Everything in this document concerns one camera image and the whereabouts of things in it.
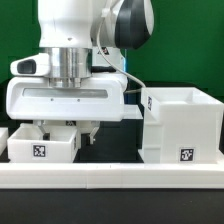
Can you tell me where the white marker base sheet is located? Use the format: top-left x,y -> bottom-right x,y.
124,105 -> 143,120

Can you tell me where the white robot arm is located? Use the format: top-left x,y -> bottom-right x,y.
6,0 -> 154,140

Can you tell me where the white drawer cabinet frame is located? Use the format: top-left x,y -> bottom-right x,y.
139,87 -> 224,164

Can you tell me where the white U-shaped fence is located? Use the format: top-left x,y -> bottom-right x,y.
0,127 -> 224,190

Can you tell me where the white front drawer box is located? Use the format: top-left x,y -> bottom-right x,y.
7,123 -> 78,163

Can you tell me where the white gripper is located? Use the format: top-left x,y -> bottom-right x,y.
6,76 -> 125,145

